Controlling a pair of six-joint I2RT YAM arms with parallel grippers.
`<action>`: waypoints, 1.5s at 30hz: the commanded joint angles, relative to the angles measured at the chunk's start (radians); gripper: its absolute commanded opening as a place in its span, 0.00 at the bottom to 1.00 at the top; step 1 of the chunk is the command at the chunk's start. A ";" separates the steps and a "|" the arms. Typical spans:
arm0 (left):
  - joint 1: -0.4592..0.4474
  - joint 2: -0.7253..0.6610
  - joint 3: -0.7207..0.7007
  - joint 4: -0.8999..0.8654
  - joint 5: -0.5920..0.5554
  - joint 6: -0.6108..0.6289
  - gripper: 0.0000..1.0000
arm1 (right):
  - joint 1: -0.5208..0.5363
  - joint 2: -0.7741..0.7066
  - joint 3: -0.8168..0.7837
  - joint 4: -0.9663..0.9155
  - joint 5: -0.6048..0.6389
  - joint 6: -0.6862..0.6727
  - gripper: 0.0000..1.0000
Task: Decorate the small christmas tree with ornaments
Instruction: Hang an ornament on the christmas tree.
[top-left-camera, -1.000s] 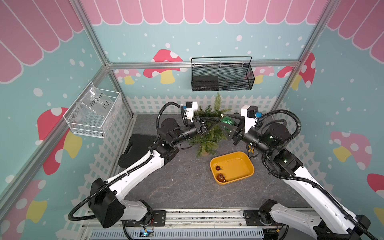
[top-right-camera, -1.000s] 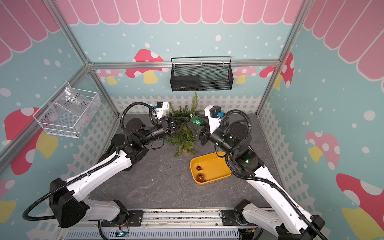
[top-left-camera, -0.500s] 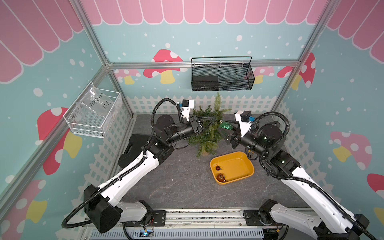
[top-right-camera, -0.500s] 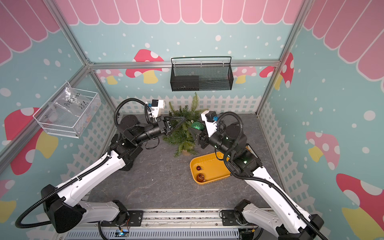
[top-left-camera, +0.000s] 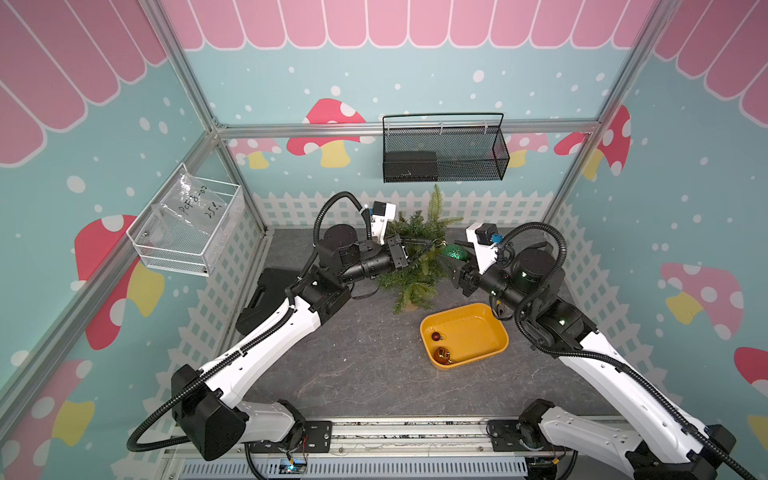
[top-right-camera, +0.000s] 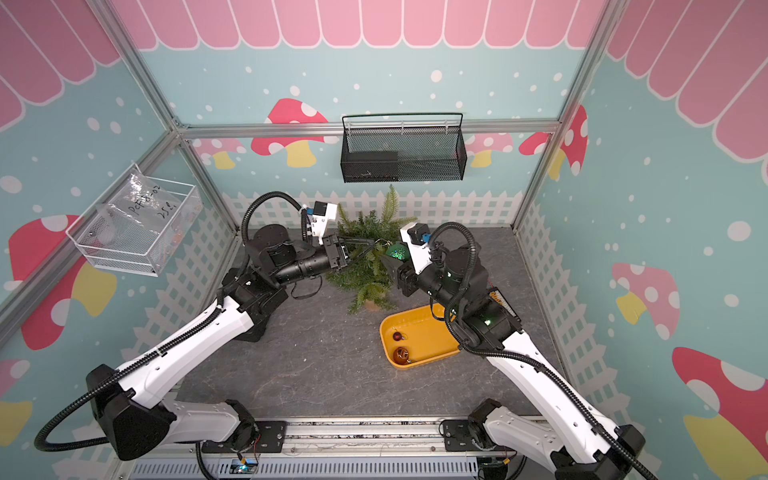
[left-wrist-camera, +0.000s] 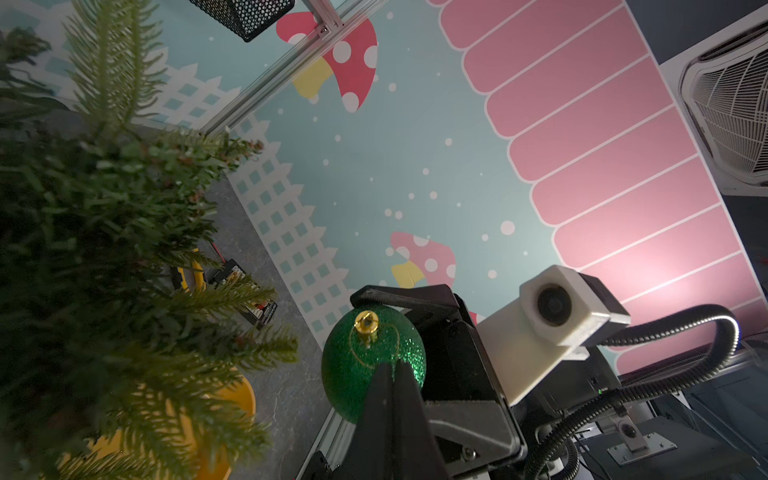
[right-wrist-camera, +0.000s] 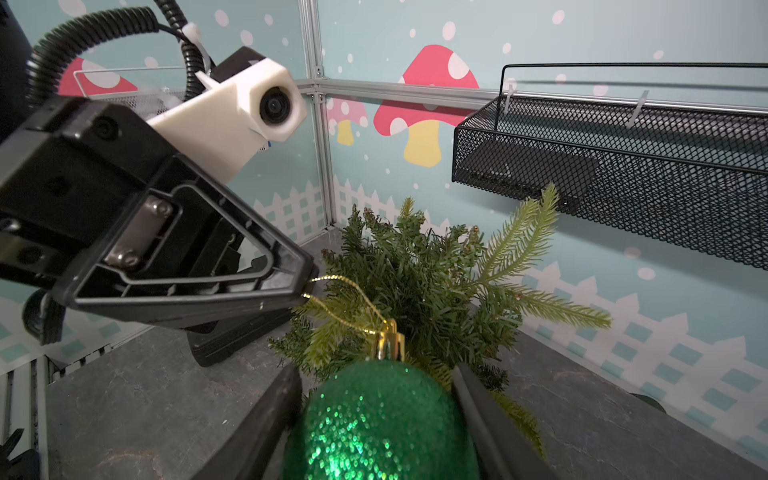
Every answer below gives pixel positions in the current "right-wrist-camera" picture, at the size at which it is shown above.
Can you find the white wire basket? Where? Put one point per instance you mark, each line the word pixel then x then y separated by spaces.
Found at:
pixel 147 103

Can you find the small green christmas tree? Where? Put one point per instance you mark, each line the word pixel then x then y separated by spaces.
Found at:
pixel 453 296

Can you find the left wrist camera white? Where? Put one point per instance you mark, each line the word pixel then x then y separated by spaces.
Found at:
pixel 249 101

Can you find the black plastic tool case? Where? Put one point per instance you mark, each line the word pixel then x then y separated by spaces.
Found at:
pixel 214 342

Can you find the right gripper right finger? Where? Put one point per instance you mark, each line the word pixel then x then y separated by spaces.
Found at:
pixel 502 452

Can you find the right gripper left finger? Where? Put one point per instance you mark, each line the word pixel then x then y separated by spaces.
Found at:
pixel 249 450

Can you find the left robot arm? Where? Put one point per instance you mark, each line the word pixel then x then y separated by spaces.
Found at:
pixel 31 74

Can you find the black box in basket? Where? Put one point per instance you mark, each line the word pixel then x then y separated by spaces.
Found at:
pixel 519 172

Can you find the black wire mesh basket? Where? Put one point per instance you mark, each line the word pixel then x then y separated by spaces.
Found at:
pixel 691 175

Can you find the green glitter ball ornament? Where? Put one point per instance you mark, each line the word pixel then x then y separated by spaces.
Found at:
pixel 380 417

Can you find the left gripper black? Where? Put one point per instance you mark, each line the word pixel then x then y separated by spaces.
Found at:
pixel 100 214

